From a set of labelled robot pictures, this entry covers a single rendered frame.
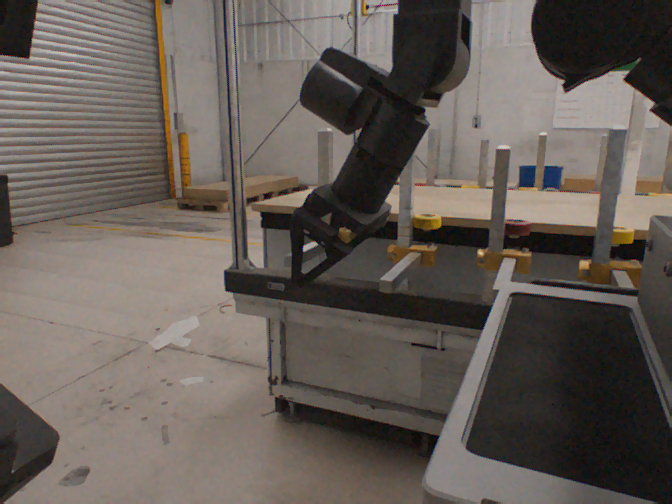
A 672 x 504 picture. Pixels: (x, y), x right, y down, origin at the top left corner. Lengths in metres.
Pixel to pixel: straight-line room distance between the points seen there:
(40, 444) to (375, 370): 1.69
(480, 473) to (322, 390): 1.81
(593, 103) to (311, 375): 7.14
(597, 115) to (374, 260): 7.04
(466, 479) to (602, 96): 8.36
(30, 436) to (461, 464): 0.16
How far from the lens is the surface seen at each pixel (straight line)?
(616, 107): 8.51
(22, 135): 7.30
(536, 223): 1.50
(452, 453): 0.19
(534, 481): 0.19
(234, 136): 1.60
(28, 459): 0.22
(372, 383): 1.90
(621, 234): 1.44
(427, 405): 1.86
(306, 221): 0.47
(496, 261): 1.36
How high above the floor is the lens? 1.15
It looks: 14 degrees down
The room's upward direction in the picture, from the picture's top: straight up
